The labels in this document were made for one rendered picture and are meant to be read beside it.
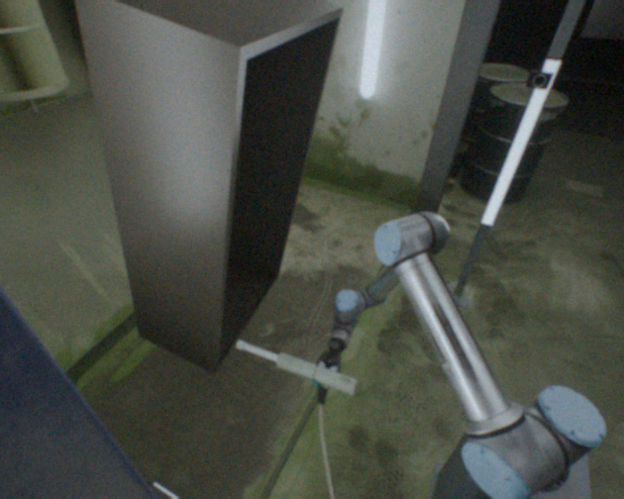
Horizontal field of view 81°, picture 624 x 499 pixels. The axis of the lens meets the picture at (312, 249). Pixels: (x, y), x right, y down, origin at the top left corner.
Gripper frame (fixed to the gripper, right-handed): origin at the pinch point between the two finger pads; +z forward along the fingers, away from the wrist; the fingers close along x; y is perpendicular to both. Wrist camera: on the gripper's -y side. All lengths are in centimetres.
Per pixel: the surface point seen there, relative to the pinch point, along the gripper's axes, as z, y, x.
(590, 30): -656, -59, -197
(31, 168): -35, -33, 164
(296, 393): -17, 47, 15
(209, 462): 26, 49, 38
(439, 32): -203, -90, -2
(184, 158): 12, -87, 37
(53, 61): -46, -81, 140
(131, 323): -20, 44, 115
